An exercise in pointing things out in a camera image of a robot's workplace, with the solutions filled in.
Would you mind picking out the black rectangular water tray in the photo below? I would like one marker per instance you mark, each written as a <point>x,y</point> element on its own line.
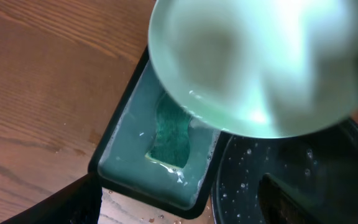
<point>121,165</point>

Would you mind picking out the yellow green sponge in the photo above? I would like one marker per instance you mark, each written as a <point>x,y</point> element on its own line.
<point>171,146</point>

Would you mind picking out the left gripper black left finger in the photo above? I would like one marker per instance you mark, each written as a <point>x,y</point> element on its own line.
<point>79,202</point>

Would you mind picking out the mint green plate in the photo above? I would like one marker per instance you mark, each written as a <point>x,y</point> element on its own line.
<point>258,68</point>

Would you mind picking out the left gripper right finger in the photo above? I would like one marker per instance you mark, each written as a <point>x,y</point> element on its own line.
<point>281,204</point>

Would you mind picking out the black round tray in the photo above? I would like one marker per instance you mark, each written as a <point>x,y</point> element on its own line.
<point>322,166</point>

